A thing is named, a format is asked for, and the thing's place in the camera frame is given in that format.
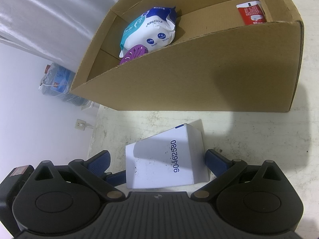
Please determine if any small white carton box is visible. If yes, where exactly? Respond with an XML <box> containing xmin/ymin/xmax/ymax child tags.
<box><xmin>125</xmin><ymin>123</ymin><xmax>209</xmax><ymax>189</ymax></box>

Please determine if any purple round air freshener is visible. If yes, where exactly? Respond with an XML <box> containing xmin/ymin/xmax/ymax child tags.
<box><xmin>119</xmin><ymin>44</ymin><xmax>149</xmax><ymax>65</ymax></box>

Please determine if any blue white wet wipes pack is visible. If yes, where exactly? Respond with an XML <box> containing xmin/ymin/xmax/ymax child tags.
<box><xmin>119</xmin><ymin>7</ymin><xmax>177</xmax><ymax>58</ymax></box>

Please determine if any red toothpaste tube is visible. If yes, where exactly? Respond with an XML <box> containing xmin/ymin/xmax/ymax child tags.
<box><xmin>236</xmin><ymin>1</ymin><xmax>267</xmax><ymax>25</ymax></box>

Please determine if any white water dispenser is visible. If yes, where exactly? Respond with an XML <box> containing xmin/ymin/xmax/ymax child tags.
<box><xmin>81</xmin><ymin>100</ymin><xmax>100</xmax><ymax>111</ymax></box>

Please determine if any blue water jug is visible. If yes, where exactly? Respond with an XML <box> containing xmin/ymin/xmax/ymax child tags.
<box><xmin>39</xmin><ymin>63</ymin><xmax>88</xmax><ymax>106</ymax></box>

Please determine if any brown cardboard box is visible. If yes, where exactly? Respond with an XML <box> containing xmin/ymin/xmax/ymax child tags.
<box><xmin>71</xmin><ymin>0</ymin><xmax>304</xmax><ymax>112</ymax></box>

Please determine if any white curtain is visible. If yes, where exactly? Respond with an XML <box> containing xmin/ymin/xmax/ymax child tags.
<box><xmin>1</xmin><ymin>0</ymin><xmax>118</xmax><ymax>72</ymax></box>

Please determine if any white wall socket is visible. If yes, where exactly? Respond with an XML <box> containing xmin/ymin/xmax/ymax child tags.
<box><xmin>75</xmin><ymin>119</ymin><xmax>94</xmax><ymax>131</ymax></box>

